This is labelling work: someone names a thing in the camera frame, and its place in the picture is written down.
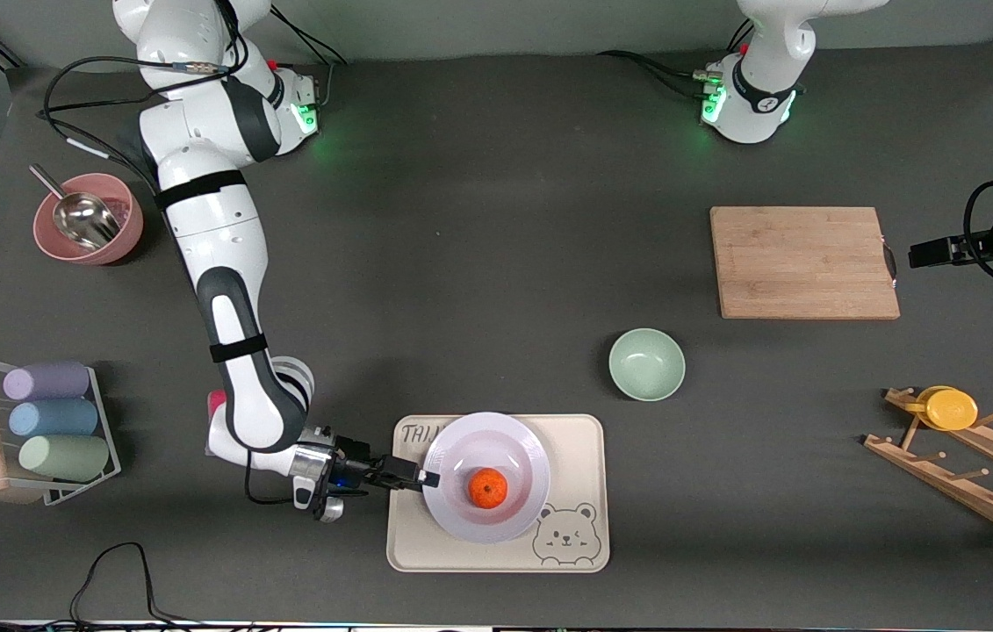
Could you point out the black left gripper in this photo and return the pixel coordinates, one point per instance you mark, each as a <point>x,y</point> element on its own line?
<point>960,248</point>

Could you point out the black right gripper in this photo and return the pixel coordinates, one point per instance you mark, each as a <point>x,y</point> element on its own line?
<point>359,468</point>

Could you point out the orange fruit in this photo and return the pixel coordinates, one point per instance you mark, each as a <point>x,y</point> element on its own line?
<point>488,489</point>

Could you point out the white round plate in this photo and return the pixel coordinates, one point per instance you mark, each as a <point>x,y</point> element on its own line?
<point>496,439</point>

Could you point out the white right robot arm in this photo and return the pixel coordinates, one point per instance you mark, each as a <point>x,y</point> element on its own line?
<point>224,254</point>

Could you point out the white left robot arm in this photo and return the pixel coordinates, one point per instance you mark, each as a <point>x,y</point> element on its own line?
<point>768,79</point>

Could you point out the yellow small plate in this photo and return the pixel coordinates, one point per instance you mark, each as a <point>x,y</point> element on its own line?
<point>933,391</point>

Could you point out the wooden cutting board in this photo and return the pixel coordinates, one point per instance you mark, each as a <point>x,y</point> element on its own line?
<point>795,263</point>

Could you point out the dark grey table cover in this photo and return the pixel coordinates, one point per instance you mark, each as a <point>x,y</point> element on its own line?
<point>496,351</point>

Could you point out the yellow cup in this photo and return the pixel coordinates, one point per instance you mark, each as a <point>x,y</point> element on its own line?
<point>953,411</point>

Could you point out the cream tray with bear print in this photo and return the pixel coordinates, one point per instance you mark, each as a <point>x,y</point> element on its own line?
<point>579,439</point>

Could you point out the pink folded cloth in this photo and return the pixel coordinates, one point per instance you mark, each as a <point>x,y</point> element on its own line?
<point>215,405</point>

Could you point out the wooden peg dish rack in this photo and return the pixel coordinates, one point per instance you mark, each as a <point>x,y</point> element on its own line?
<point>957,487</point>

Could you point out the pale green bowl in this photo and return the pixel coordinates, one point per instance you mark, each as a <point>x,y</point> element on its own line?
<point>647,364</point>

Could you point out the green cup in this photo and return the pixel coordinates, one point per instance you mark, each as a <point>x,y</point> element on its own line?
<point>66,457</point>

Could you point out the blue cup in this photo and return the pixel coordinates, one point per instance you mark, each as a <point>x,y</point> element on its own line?
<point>53,418</point>

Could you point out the pink bowl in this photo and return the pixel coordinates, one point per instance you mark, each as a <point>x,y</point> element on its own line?
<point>129,230</point>

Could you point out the purple cup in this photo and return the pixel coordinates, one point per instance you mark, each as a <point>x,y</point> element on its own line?
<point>46,381</point>

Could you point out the metal scoop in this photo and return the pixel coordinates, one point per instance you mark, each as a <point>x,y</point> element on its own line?
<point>85,219</point>

